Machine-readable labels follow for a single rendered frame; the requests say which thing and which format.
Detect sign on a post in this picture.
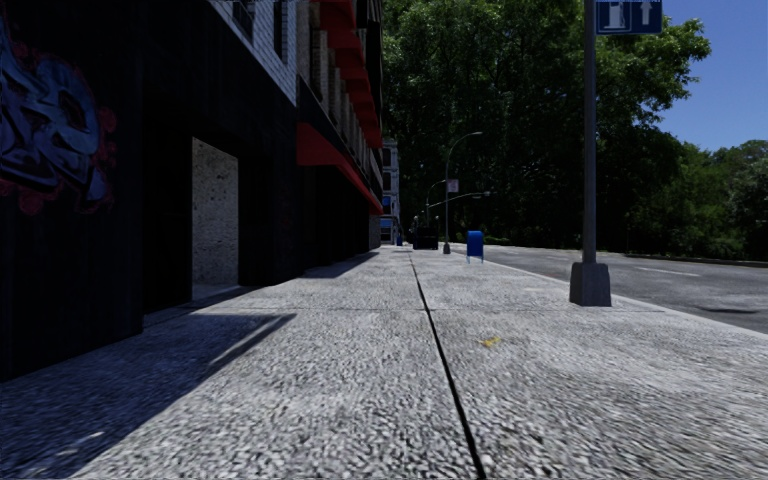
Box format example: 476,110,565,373
568,0,664,308

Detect dark building with red awnings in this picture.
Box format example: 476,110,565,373
0,0,385,383

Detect pale concrete building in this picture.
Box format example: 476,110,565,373
380,139,402,246

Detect grey street lamp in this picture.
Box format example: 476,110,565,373
426,131,492,255
424,179,448,228

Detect trees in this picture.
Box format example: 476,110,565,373
381,0,768,262

